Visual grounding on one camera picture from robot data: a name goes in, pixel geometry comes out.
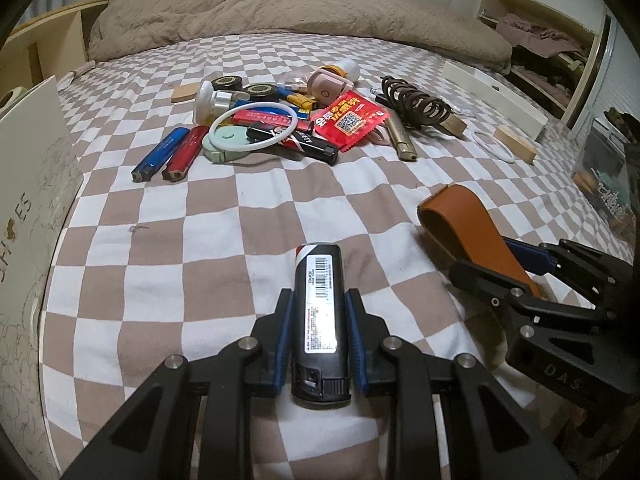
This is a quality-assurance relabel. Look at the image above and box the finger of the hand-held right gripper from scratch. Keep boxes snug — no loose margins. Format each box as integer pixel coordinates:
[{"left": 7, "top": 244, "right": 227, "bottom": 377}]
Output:
[
  {"left": 502, "top": 236, "right": 633, "bottom": 321},
  {"left": 447, "top": 259, "right": 543, "bottom": 321}
]

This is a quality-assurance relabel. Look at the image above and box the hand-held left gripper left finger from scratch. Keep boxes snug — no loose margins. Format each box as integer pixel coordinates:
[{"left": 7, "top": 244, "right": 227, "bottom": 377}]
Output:
[{"left": 60, "top": 287, "right": 295, "bottom": 480}]

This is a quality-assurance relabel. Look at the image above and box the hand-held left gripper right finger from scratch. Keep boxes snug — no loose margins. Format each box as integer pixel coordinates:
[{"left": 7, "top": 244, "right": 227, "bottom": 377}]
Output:
[{"left": 345, "top": 287, "right": 581, "bottom": 480}]

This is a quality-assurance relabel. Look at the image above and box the black lighter barcode label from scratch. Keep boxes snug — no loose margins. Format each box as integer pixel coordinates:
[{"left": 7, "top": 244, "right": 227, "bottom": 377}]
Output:
[{"left": 290, "top": 242, "right": 351, "bottom": 405}]

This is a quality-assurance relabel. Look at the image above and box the brown leather strap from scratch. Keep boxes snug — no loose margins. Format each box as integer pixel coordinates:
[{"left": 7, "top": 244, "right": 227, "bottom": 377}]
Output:
[{"left": 416, "top": 184, "right": 543, "bottom": 298}]

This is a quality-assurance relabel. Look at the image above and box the white cardboard box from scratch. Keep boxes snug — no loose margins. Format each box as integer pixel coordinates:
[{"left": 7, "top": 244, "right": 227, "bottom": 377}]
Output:
[{"left": 0, "top": 75, "right": 83, "bottom": 461}]

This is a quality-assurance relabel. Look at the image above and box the clear plastic container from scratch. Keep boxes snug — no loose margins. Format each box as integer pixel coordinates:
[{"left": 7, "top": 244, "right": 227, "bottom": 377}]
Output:
[{"left": 572, "top": 115, "right": 640, "bottom": 226}]

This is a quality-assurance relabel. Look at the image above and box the rounded wooden block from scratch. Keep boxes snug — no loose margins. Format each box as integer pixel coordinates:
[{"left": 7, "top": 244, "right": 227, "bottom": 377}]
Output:
[{"left": 494, "top": 127, "right": 538, "bottom": 164}]

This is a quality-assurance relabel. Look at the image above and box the wooden brush block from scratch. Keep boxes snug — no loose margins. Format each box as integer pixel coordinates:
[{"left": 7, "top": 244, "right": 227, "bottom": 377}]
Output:
[{"left": 440, "top": 112, "right": 471, "bottom": 140}]

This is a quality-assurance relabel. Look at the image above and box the wooden closet shelf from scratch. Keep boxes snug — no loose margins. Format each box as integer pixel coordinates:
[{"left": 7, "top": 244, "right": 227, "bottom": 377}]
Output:
[{"left": 477, "top": 0, "right": 608, "bottom": 121}]

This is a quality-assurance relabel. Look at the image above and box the gold pen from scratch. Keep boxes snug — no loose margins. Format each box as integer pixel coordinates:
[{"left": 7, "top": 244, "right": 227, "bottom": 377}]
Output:
[{"left": 385, "top": 112, "right": 418, "bottom": 162}]

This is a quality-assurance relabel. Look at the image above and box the dark rounded object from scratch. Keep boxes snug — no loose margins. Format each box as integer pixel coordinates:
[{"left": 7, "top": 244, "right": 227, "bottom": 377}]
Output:
[{"left": 602, "top": 107, "right": 640, "bottom": 143}]

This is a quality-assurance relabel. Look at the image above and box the white shallow tray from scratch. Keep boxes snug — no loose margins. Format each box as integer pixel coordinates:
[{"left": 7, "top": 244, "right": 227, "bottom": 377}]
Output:
[{"left": 440, "top": 60, "right": 550, "bottom": 141}]

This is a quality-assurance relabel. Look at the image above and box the pink hair clip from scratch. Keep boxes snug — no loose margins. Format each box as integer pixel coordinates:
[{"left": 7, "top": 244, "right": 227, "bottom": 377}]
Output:
[{"left": 367, "top": 122, "right": 393, "bottom": 147}]

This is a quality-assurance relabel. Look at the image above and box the dark clothes pile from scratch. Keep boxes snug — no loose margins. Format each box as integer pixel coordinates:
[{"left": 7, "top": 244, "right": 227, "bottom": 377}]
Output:
[{"left": 510, "top": 47, "right": 591, "bottom": 106}]

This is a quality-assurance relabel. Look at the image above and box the black lighter red white print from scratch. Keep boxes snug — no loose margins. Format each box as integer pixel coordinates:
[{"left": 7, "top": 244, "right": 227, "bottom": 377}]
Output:
[{"left": 285, "top": 130, "right": 339, "bottom": 165}]

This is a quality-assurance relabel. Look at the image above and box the red printed snack packet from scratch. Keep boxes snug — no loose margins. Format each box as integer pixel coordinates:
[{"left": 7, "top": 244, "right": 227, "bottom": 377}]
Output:
[{"left": 312, "top": 90, "right": 391, "bottom": 151}]

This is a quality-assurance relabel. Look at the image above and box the white slatted closet door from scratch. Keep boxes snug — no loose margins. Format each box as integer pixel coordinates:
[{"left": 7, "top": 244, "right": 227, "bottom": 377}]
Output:
[{"left": 560, "top": 7, "right": 640, "bottom": 131}]

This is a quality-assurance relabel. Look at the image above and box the round green mirror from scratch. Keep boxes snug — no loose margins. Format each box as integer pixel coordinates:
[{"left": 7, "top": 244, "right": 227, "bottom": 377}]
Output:
[{"left": 201, "top": 125, "right": 251, "bottom": 165}]

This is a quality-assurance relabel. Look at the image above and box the black lighter white stripe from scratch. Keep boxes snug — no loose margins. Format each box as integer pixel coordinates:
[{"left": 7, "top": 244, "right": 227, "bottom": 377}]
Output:
[{"left": 246, "top": 121, "right": 297, "bottom": 145}]

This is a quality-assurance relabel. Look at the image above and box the blue lighter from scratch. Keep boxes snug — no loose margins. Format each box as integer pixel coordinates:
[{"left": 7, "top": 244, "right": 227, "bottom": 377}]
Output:
[{"left": 131, "top": 127, "right": 191, "bottom": 183}]

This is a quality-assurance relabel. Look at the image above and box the pink plastic case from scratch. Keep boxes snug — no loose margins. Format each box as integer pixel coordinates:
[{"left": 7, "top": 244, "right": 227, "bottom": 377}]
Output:
[{"left": 307, "top": 71, "right": 353, "bottom": 108}]

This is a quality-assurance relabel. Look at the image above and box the white bottle orange cap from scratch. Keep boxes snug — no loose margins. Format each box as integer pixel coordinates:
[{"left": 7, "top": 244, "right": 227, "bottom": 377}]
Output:
[{"left": 322, "top": 58, "right": 361, "bottom": 83}]

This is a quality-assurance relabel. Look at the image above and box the white round plastic holder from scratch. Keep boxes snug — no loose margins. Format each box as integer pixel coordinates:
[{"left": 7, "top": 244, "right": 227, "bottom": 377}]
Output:
[{"left": 192, "top": 81, "right": 251, "bottom": 126}]

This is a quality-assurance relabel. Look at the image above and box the black tape roll gold label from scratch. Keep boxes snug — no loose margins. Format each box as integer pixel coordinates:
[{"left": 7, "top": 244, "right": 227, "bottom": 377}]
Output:
[
  {"left": 211, "top": 75, "right": 246, "bottom": 93},
  {"left": 243, "top": 83, "right": 283, "bottom": 101}
]

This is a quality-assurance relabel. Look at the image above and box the beige blanket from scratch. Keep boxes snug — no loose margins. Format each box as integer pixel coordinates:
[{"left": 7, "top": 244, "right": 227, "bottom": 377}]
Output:
[{"left": 87, "top": 0, "right": 513, "bottom": 68}]

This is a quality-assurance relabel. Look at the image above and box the wooden bedside shelf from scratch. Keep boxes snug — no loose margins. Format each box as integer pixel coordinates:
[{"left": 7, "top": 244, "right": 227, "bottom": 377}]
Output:
[{"left": 0, "top": 0, "right": 108, "bottom": 86}]

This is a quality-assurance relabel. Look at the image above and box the thin white bracelet ring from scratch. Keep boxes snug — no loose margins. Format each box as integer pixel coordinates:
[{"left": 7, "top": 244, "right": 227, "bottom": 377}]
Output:
[{"left": 472, "top": 130, "right": 516, "bottom": 163}]

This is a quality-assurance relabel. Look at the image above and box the large white plastic ring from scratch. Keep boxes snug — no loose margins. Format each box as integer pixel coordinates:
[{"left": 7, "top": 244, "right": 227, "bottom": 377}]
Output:
[{"left": 207, "top": 101, "right": 299, "bottom": 153}]

